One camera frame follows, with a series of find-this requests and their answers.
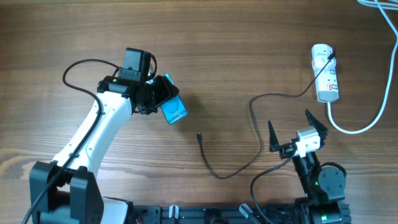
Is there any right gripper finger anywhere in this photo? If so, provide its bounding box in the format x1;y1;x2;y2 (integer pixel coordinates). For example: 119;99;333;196
305;109;328;140
268;121;280;152

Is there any turquoise screen smartphone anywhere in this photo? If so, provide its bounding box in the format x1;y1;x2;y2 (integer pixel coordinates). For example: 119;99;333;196
160;73;188;126

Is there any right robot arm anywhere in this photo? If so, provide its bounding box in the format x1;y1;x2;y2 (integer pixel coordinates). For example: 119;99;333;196
265;110;352;224

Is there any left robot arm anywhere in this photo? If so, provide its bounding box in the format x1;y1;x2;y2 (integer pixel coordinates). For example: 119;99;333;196
23;48;185;223

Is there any white charger plug adapter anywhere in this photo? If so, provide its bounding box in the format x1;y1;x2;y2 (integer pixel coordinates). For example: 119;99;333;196
312;54;336;71

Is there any white power strip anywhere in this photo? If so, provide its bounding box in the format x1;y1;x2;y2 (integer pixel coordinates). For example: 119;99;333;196
312;44;339;103

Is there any right camera black cable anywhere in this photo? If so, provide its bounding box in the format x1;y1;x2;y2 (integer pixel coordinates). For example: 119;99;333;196
250;148;298;224

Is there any camera black cable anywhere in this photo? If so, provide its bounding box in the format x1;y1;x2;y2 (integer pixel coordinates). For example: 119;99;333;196
21;58;122;224
250;148;298;224

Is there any black USB charging cable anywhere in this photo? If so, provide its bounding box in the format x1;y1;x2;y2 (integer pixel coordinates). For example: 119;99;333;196
197;50;336;180

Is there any left camera black cable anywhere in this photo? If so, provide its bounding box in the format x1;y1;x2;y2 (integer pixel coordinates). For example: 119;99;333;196
21;58;122;224

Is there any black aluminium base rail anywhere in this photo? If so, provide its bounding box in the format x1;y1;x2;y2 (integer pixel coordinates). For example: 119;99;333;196
124;203;352;224

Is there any white power strip cord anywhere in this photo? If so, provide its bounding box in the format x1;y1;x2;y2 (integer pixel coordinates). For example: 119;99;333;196
326;0;398;135

